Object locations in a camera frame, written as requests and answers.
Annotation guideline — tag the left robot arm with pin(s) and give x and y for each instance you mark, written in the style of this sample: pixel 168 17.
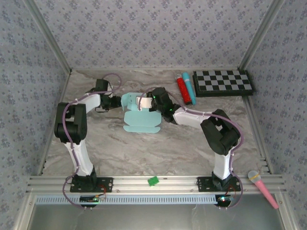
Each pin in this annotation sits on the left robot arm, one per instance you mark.
pixel 69 124

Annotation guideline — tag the cyan toy microphone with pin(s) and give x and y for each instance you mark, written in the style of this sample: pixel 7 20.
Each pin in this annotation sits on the cyan toy microphone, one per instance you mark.
pixel 189 88

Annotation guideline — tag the light blue paper box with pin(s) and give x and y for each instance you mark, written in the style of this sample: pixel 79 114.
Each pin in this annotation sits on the light blue paper box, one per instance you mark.
pixel 141 119

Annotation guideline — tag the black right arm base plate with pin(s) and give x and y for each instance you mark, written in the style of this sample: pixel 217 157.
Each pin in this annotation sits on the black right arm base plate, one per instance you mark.
pixel 204 184

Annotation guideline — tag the grey metal panel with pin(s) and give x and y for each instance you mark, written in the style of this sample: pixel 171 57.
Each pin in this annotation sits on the grey metal panel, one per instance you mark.
pixel 153 218

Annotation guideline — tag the red glitter toy microphone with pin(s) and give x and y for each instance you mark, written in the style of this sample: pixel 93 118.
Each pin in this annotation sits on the red glitter toy microphone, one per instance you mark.
pixel 183 91

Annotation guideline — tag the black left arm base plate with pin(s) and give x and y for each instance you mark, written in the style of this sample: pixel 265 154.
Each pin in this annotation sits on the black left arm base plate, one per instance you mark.
pixel 108 184

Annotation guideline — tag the black grey chessboard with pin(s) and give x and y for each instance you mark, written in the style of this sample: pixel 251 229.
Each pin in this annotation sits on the black grey chessboard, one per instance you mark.
pixel 223 81

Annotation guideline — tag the pink toy microphone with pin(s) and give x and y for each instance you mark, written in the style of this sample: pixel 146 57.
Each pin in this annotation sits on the pink toy microphone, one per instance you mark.
pixel 263 189

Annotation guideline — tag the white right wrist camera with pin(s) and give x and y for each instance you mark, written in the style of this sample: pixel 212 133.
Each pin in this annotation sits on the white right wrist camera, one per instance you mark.
pixel 146 102

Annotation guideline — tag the green plastic block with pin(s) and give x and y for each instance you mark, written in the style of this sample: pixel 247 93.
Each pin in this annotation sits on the green plastic block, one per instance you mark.
pixel 153 181

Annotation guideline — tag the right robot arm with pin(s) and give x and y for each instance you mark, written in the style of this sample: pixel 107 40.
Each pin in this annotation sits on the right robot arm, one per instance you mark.
pixel 220 136

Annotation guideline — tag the aluminium frame post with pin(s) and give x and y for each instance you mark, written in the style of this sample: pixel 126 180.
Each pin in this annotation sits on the aluminium frame post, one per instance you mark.
pixel 259 36
pixel 51 36

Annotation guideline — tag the aluminium mounting rail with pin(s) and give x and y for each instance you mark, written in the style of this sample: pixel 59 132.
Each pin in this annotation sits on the aluminium mounting rail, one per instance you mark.
pixel 172 185

